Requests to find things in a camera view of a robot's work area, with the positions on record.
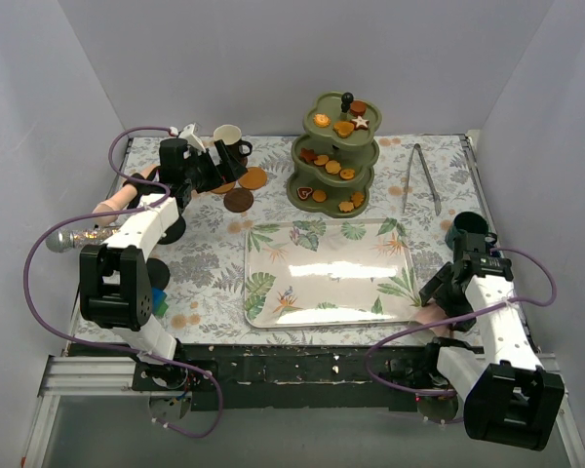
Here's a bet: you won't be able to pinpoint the silver glitter microphone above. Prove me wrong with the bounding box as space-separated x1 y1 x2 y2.
45 226 119 254

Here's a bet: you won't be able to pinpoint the brown heart cookie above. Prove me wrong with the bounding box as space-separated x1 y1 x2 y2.
332 121 355 138

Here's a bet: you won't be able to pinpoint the cream mug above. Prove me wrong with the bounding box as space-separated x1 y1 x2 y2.
213 124 253 159

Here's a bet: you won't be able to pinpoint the purple cable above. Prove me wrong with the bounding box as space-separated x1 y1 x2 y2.
22 126 225 439
365 246 560 423

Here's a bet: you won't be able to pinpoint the light wooden coaster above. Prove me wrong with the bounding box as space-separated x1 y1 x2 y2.
238 167 268 190
212 182 236 195

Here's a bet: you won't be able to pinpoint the green toy block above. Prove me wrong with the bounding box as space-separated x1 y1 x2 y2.
155 300 169 318

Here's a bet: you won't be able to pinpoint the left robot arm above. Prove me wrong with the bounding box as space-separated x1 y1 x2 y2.
79 137 247 390

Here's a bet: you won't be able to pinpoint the brown star cookie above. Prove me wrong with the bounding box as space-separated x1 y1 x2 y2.
299 148 318 164

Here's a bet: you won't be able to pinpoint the dark chocolate round cookie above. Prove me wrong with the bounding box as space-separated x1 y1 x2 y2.
349 100 368 117

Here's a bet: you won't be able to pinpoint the black round stand base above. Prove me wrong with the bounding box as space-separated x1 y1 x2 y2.
158 216 186 245

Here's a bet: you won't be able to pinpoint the red iced heart cookie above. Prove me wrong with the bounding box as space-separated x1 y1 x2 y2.
296 186 314 201

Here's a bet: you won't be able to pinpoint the white-iced star cookie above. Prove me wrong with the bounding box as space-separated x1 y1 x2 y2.
350 116 370 131

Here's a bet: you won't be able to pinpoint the blue toy block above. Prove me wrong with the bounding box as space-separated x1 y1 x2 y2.
152 288 167 310

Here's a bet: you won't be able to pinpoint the metal serving tongs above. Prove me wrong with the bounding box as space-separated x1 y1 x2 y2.
402 142 443 216

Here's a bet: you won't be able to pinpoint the orange flower cookie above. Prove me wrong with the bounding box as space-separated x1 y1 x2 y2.
338 201 355 213

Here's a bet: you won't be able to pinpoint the floral tablecloth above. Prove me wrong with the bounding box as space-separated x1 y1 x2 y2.
73 134 511 348

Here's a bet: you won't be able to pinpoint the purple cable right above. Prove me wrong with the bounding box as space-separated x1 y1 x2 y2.
365 246 560 423

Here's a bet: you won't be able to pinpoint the pink mug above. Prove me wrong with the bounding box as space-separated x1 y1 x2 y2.
413 303 452 337

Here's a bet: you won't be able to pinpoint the dark blue mug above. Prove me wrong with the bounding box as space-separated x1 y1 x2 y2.
445 212 498 250

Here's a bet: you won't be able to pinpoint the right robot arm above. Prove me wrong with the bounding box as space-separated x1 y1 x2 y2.
419 234 565 450

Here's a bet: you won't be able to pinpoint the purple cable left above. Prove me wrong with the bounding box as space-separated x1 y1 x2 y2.
22 126 225 439

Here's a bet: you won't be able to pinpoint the green three-tier cake stand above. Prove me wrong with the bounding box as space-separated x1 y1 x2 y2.
287 92 382 218

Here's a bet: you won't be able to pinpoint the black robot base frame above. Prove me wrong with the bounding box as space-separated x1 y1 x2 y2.
131 340 482 410

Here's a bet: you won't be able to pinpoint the leaf-patterned white tray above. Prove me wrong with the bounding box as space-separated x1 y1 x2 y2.
244 217 421 329

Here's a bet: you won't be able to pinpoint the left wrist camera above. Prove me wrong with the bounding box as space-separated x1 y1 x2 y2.
178 123 207 152

